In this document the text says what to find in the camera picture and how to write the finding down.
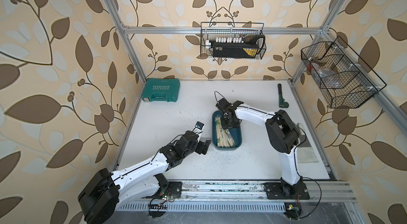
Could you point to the green plastic tool case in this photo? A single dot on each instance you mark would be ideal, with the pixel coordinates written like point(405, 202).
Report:
point(161, 90)

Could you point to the black wire basket right wall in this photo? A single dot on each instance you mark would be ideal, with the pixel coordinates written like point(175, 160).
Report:
point(355, 83)

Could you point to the black power supply box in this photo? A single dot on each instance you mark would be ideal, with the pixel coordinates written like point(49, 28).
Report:
point(235, 50)

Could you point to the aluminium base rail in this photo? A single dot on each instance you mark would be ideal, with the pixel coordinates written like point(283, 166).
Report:
point(242, 196)

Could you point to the wrapped chopsticks in box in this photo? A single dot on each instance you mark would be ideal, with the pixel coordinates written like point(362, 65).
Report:
point(224, 137)

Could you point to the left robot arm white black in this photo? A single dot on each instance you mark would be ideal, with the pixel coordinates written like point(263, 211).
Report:
point(108, 191)

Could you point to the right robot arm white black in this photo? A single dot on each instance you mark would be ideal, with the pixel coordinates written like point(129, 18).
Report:
point(283, 134)

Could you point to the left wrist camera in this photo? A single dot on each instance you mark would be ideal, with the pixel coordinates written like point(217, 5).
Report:
point(198, 128)

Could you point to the teal plastic storage box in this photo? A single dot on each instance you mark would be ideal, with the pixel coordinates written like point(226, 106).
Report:
point(235, 132)

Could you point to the black wire basket back wall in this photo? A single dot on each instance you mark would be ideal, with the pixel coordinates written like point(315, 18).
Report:
point(231, 32)

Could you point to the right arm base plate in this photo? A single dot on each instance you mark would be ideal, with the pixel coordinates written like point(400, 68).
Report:
point(284, 191)

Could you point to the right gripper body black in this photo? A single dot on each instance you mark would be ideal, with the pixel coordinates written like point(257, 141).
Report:
point(227, 124)

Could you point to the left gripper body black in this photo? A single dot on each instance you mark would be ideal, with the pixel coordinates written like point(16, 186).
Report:
point(188, 153)

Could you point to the plastic bag in basket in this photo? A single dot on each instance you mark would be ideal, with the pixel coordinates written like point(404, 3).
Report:
point(322, 71)

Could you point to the green black hand tool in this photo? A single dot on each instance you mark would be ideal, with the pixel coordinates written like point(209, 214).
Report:
point(282, 102)

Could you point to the black wire basket wall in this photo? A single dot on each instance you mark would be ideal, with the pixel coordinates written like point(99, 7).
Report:
point(355, 83)
point(231, 32)

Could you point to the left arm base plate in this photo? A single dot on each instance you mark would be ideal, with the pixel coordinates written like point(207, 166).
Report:
point(171, 190)

